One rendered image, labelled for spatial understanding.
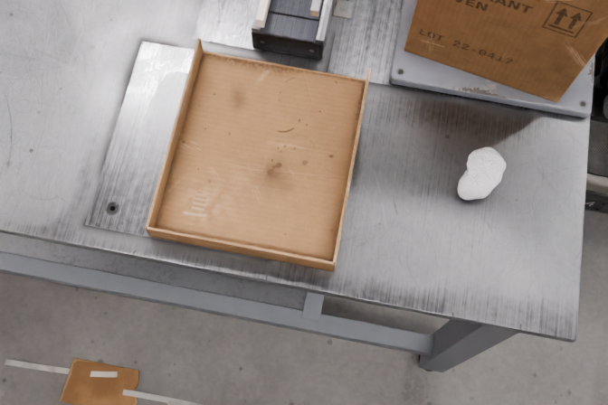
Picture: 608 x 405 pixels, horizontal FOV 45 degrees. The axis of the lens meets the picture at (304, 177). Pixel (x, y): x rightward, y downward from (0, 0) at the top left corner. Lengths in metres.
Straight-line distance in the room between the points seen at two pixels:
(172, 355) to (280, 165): 0.89
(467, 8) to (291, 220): 0.37
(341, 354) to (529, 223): 0.86
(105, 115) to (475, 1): 0.55
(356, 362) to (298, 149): 0.87
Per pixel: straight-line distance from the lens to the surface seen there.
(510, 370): 1.91
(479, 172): 1.06
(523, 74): 1.10
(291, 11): 1.12
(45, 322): 1.94
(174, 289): 1.66
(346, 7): 1.19
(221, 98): 1.11
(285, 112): 1.09
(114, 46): 1.18
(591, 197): 1.90
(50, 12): 1.24
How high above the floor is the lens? 1.82
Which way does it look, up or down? 70 degrees down
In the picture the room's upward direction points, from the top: 2 degrees clockwise
